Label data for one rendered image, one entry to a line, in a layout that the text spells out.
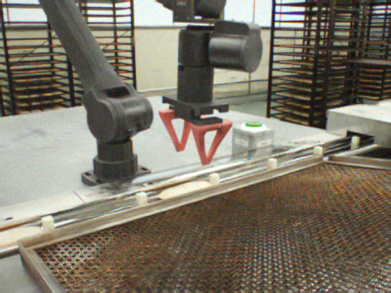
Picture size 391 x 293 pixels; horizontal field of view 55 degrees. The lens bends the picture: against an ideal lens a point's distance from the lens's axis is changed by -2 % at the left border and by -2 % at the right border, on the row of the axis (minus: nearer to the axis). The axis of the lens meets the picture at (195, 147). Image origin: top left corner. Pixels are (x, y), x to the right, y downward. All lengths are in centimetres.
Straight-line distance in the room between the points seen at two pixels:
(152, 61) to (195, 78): 502
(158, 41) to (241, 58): 512
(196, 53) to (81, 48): 26
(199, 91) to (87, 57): 25
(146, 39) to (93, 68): 482
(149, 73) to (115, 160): 488
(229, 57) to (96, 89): 28
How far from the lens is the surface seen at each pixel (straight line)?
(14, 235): 54
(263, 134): 86
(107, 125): 69
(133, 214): 48
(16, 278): 39
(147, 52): 556
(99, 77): 73
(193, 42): 58
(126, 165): 74
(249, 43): 54
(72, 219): 58
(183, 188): 63
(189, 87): 59
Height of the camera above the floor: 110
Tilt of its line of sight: 17 degrees down
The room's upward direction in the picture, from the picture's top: straight up
